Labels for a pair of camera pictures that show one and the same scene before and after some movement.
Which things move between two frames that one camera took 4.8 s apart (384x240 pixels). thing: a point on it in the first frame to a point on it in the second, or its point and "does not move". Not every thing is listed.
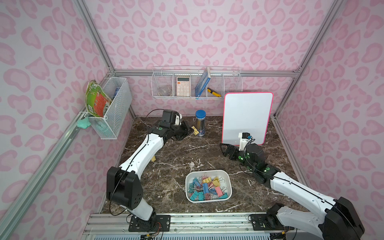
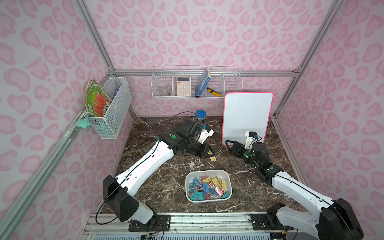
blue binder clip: (205, 187) does not move
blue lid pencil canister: (200, 115) does not move
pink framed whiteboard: (246, 112) does not move
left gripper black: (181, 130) to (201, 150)
